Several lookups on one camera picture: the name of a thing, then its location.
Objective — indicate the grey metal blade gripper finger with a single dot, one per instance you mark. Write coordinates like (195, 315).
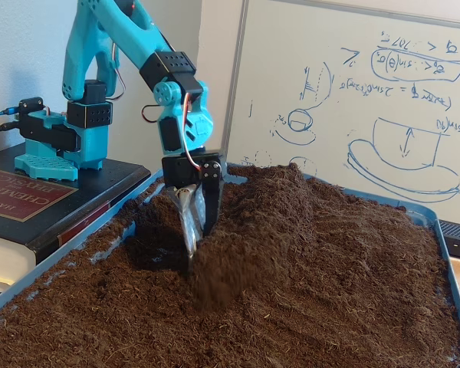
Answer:
(193, 218)

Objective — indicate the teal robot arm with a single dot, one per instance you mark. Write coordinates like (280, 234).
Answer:
(126, 30)

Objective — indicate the whiteboard with blue drawings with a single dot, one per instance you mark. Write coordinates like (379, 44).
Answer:
(291, 57)

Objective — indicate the brown soil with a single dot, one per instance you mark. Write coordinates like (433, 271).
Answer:
(291, 299)

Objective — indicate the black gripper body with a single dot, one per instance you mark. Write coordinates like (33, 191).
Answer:
(178, 171)

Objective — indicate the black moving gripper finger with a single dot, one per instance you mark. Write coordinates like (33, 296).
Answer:
(211, 199)

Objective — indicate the blue plastic tray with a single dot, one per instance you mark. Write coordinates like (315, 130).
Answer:
(425, 214)

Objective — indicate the black chemistry physics handbook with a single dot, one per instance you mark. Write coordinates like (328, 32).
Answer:
(80, 199)

